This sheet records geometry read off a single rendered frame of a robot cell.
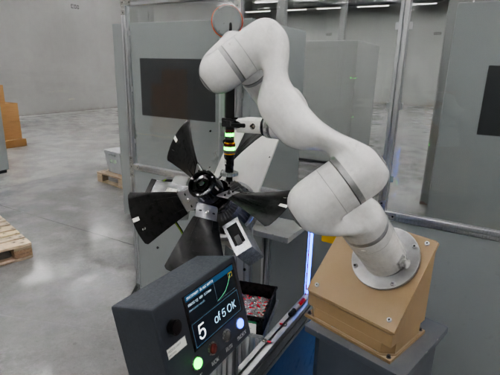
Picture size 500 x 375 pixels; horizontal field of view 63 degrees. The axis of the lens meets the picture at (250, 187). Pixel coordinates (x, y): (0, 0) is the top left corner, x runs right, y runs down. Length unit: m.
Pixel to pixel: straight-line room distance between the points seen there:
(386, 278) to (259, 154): 0.94
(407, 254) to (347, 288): 0.19
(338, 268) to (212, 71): 0.67
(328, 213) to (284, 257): 1.55
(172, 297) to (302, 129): 0.44
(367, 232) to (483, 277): 1.23
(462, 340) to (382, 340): 1.17
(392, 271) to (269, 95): 0.57
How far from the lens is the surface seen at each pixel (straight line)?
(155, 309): 0.75
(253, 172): 1.87
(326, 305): 1.26
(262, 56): 0.99
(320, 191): 0.88
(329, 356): 1.30
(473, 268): 2.15
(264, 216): 1.43
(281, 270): 2.46
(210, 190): 1.56
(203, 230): 1.57
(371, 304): 1.19
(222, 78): 0.99
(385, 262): 1.13
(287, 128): 0.92
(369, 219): 1.00
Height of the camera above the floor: 1.65
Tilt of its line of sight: 16 degrees down
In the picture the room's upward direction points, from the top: 1 degrees clockwise
